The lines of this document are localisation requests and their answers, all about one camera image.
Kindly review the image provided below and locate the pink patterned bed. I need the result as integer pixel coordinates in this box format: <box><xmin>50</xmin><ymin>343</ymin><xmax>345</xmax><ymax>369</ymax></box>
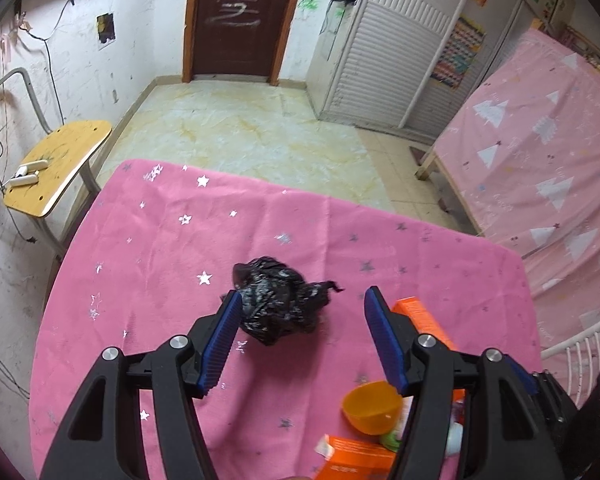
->
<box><xmin>442</xmin><ymin>27</ymin><xmax>600</xmax><ymax>351</ymax></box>

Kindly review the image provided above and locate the white power strip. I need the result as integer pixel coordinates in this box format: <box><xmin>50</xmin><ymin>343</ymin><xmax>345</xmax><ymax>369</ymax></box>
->
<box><xmin>7</xmin><ymin>160</ymin><xmax>48</xmax><ymax>188</ymax></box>

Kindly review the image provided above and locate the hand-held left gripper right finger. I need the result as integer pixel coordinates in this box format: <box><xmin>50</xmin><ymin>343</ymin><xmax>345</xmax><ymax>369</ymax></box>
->
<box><xmin>364</xmin><ymin>286</ymin><xmax>566</xmax><ymax>480</ymax></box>

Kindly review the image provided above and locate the yellow wooden seat chair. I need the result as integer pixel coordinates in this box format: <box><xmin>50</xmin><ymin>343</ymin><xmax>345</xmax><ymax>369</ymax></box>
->
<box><xmin>0</xmin><ymin>69</ymin><xmax>113</xmax><ymax>261</ymax></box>

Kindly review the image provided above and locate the green round item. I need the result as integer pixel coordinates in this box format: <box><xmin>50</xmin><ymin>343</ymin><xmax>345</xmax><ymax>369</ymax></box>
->
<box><xmin>380</xmin><ymin>427</ymin><xmax>406</xmax><ymax>453</ymax></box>

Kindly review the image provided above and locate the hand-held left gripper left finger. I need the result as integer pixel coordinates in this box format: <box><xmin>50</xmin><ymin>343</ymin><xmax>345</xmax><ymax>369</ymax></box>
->
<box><xmin>40</xmin><ymin>291</ymin><xmax>245</xmax><ymax>480</ymax></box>

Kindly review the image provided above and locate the pink star tablecloth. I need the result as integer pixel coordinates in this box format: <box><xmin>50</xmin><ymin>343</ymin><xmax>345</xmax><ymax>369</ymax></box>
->
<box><xmin>30</xmin><ymin>159</ymin><xmax>543</xmax><ymax>480</ymax></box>

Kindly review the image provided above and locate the black plastic bag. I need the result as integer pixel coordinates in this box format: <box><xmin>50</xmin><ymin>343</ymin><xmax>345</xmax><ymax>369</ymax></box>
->
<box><xmin>231</xmin><ymin>256</ymin><xmax>346</xmax><ymax>347</ymax></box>

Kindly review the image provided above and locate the orange plastic bowl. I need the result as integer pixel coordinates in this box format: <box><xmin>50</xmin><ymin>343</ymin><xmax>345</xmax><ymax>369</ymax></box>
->
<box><xmin>342</xmin><ymin>381</ymin><xmax>403</xmax><ymax>435</ymax></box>

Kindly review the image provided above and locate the colourful grid poster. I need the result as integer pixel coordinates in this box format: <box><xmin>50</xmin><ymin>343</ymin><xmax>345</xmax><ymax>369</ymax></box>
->
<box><xmin>430</xmin><ymin>16</ymin><xmax>486</xmax><ymax>90</ymax></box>

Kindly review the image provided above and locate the dark brown door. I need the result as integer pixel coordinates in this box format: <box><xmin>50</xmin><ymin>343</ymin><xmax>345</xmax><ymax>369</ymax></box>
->
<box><xmin>182</xmin><ymin>0</ymin><xmax>311</xmax><ymax>86</ymax></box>

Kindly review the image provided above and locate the small white bottle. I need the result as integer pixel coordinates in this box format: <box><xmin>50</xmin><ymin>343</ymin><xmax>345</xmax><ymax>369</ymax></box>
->
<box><xmin>445</xmin><ymin>422</ymin><xmax>463</xmax><ymax>458</ymax></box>

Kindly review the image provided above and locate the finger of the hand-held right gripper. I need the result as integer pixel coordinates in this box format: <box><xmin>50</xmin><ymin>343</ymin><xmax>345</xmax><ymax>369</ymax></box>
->
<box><xmin>507</xmin><ymin>357</ymin><xmax>541</xmax><ymax>396</ymax></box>

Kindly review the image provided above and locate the white slatted wardrobe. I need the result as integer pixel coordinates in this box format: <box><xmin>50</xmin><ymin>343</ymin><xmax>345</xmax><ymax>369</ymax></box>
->
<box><xmin>305</xmin><ymin>0</ymin><xmax>576</xmax><ymax>143</ymax></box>

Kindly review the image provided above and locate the orange box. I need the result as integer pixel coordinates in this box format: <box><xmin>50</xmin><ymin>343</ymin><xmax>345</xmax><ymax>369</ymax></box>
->
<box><xmin>392</xmin><ymin>297</ymin><xmax>460</xmax><ymax>353</ymax></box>
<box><xmin>314</xmin><ymin>434</ymin><xmax>398</xmax><ymax>480</ymax></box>

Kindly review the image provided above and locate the white metal chair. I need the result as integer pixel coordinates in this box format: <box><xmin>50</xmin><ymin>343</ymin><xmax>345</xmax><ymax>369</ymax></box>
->
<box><xmin>540</xmin><ymin>316</ymin><xmax>600</xmax><ymax>408</ymax></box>

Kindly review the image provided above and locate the wooden bed frame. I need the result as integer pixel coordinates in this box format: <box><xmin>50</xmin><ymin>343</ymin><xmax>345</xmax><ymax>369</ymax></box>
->
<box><xmin>415</xmin><ymin>145</ymin><xmax>486</xmax><ymax>236</ymax></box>

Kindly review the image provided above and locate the flat orange box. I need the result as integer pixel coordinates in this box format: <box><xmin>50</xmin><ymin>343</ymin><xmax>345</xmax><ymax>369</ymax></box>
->
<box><xmin>314</xmin><ymin>434</ymin><xmax>398</xmax><ymax>480</ymax></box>

